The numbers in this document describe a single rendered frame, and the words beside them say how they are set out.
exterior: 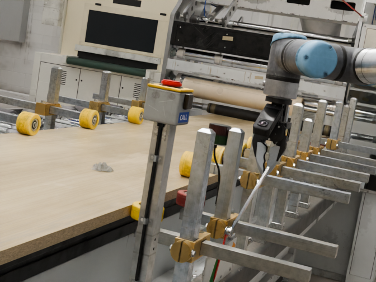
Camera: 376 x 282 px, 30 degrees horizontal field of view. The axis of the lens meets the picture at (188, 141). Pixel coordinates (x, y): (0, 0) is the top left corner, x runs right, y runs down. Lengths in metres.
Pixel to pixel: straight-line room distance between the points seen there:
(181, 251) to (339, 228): 3.00
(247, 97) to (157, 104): 3.17
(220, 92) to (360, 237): 1.26
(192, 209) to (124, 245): 0.28
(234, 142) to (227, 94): 2.69
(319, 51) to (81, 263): 0.75
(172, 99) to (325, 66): 0.54
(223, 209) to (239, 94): 2.68
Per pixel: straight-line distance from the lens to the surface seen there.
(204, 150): 1.59
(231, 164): 1.84
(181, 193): 1.92
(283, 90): 1.84
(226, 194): 1.85
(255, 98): 4.46
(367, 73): 1.74
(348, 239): 4.56
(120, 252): 1.82
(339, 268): 4.61
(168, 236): 1.70
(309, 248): 1.87
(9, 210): 1.54
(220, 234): 1.85
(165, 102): 1.32
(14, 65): 12.01
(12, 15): 11.81
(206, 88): 4.56
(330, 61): 1.74
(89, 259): 1.67
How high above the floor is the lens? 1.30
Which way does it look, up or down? 7 degrees down
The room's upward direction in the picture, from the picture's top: 9 degrees clockwise
